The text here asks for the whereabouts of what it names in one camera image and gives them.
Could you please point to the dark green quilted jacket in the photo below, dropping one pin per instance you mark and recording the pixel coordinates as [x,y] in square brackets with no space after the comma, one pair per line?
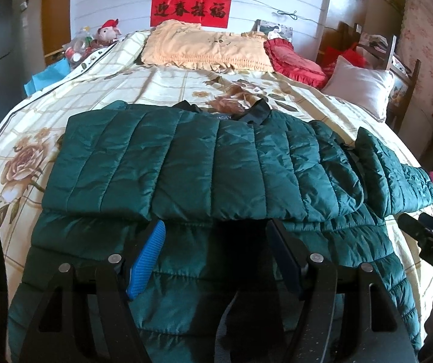
[213,182]

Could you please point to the framed photo on headboard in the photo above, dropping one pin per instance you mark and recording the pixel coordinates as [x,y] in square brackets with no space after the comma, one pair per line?
[274,30]

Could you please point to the red banner with characters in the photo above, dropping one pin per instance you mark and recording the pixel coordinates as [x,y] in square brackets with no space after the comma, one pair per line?
[209,13]

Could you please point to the red heart-shaped pillow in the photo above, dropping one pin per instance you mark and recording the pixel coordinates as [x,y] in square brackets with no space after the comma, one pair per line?
[287,62]

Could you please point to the plastic bag of snacks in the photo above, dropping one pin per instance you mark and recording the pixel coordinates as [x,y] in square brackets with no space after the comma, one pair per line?
[79,47]

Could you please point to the pig plush toy red hat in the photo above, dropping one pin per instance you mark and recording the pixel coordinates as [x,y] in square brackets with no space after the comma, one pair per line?
[108,33]

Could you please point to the white square pillow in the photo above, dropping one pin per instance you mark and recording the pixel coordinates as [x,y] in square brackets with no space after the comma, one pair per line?
[369,89]

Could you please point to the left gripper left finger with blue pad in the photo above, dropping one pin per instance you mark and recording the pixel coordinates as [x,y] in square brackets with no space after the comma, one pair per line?
[84,315]

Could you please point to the blue paper bag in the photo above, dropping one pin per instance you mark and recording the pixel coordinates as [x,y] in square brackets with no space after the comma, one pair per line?
[52,74]

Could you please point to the yellow frilled pillow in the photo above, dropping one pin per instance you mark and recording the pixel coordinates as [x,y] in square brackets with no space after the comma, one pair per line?
[187,45]

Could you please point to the floral cream bed sheet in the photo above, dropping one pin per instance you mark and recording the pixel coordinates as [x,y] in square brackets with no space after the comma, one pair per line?
[32,134]

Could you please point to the wooden chair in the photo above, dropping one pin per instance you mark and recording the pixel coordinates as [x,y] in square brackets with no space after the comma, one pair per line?
[384,57]

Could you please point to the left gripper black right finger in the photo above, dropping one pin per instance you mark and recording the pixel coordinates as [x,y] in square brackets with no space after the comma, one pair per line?
[347,314]

